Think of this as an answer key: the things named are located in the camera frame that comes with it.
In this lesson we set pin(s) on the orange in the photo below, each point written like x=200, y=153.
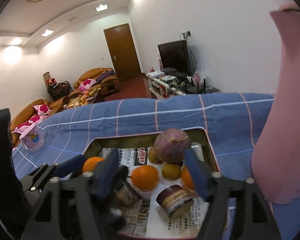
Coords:
x=145, y=177
x=187, y=178
x=91, y=165

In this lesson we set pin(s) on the brown rolled mat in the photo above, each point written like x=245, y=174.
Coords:
x=46, y=77

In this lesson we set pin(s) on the purple passion fruit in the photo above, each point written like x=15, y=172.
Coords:
x=172, y=145

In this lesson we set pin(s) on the black router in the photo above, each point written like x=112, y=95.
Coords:
x=196, y=86

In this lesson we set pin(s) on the pink flower decoration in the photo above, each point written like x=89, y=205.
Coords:
x=197, y=78

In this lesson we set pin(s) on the printed paper sheet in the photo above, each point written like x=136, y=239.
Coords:
x=155, y=215

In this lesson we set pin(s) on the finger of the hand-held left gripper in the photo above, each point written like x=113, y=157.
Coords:
x=70, y=167

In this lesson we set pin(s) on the pink cartoon mug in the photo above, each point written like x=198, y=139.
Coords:
x=32, y=140

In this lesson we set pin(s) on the cluttered coffee table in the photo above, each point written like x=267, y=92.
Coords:
x=81, y=100

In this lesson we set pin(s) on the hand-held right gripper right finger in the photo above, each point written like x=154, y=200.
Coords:
x=196, y=177

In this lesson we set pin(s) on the pink tin box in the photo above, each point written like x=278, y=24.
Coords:
x=211, y=150

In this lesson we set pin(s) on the brown leather sofa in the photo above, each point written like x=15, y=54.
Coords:
x=27, y=107

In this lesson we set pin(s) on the black television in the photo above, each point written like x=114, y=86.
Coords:
x=173, y=57

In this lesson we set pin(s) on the brown longan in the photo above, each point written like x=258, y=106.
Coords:
x=153, y=156
x=171, y=171

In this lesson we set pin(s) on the black rack with clothes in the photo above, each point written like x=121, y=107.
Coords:
x=60, y=90

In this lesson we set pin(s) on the purple blanket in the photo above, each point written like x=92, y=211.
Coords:
x=105, y=76

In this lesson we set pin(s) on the pink kettle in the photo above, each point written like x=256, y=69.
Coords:
x=285, y=105

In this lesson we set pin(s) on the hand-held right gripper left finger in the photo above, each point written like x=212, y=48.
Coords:
x=110, y=176

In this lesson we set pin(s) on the blue plaid cloth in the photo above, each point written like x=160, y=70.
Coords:
x=140, y=117

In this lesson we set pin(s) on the brown wooden door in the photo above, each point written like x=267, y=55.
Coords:
x=122, y=52

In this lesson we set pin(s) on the white television stand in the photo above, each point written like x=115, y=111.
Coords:
x=160, y=87

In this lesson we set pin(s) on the square ceiling light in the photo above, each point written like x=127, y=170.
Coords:
x=47, y=33

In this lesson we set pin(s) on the white flat box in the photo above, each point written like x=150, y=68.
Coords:
x=155, y=74

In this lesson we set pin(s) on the brown leather armchair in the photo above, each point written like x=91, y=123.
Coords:
x=110, y=85

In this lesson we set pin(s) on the pink floral pillow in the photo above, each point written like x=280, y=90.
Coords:
x=41, y=109
x=21, y=128
x=86, y=84
x=33, y=120

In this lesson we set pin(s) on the wall power socket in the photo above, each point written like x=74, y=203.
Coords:
x=185, y=34

